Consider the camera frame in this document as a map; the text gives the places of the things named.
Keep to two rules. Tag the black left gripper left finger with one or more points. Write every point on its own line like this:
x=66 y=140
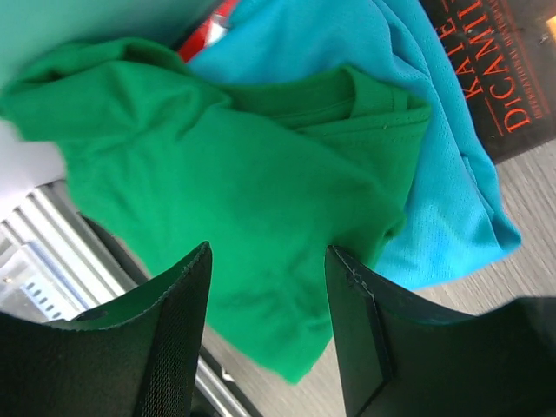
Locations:
x=133 y=356

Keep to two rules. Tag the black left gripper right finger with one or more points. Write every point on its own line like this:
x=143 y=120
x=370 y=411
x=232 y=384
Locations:
x=400 y=354

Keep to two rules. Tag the green t shirt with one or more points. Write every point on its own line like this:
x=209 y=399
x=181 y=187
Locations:
x=270 y=175

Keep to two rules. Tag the brown book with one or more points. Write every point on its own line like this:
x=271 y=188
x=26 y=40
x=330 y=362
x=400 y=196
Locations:
x=503 y=53

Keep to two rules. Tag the blue t shirt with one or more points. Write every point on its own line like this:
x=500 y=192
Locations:
x=456 y=223

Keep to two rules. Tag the red white book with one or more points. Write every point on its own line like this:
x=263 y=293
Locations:
x=209 y=32

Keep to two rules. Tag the teal plastic cutting board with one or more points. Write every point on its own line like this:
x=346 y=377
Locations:
x=31 y=28

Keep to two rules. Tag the perforated cable tray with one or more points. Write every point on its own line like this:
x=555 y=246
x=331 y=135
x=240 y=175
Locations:
x=33 y=288

